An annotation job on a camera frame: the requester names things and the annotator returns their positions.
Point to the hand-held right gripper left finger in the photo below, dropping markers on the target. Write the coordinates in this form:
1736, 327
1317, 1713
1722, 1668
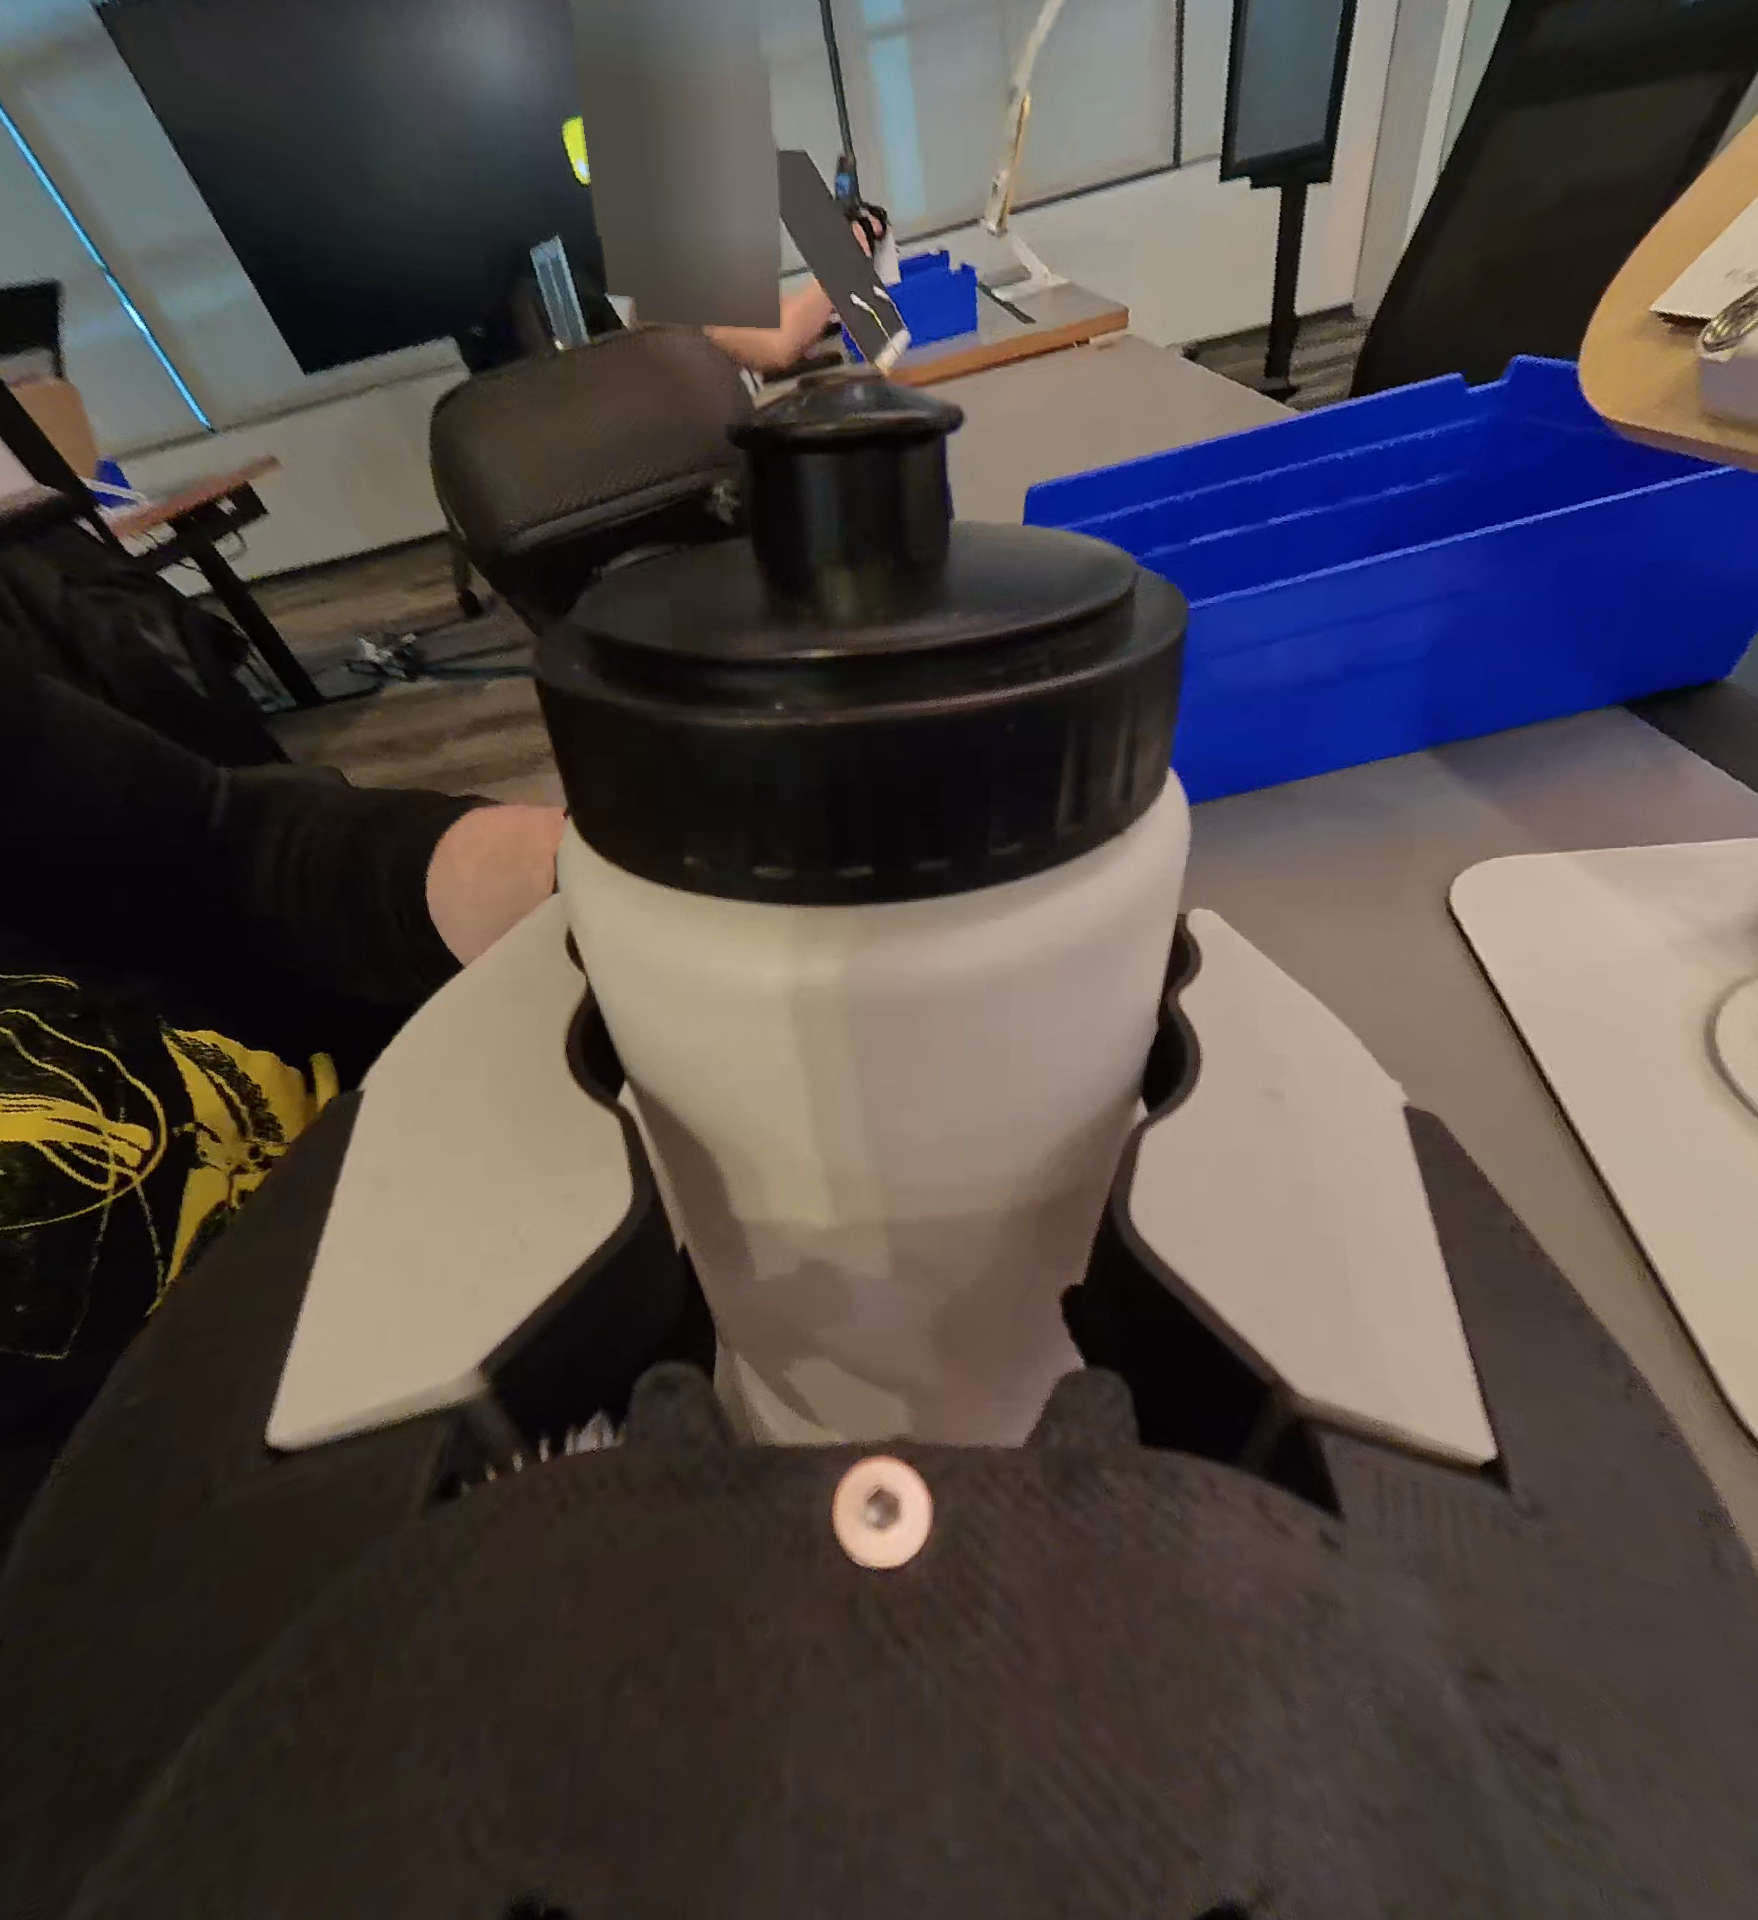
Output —
461, 1201

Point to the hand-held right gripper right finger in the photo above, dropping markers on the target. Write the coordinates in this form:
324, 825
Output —
1314, 1217

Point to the white bottle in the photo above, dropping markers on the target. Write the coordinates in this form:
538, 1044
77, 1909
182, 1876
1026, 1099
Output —
879, 1140

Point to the person's left forearm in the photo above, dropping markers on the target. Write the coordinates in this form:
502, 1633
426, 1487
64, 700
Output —
160, 841

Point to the person's left hand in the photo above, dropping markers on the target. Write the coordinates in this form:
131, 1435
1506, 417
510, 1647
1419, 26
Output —
496, 878

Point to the small blue plastic bin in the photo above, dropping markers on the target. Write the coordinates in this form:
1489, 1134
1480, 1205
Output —
931, 302

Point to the black yellow printed shirt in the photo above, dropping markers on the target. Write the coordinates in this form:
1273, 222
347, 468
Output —
70, 1170

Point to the wooden top side table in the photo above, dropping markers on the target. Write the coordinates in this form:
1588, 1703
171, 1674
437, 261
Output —
189, 511

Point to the wooden top desk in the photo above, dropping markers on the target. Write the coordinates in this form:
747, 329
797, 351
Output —
1030, 325

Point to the white standing panel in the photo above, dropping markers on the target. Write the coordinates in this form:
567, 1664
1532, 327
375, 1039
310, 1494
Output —
1015, 135

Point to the black standing monitor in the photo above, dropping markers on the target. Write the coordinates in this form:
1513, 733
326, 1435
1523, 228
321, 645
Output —
1284, 121

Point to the wooden display board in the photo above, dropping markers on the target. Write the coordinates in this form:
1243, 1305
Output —
1690, 332

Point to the black office chair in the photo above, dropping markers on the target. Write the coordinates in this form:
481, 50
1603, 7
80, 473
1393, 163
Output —
1568, 197

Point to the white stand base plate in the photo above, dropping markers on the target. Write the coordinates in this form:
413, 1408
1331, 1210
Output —
1630, 1140

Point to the black wall screen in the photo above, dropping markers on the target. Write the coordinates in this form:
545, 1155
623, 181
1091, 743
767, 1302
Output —
339, 167

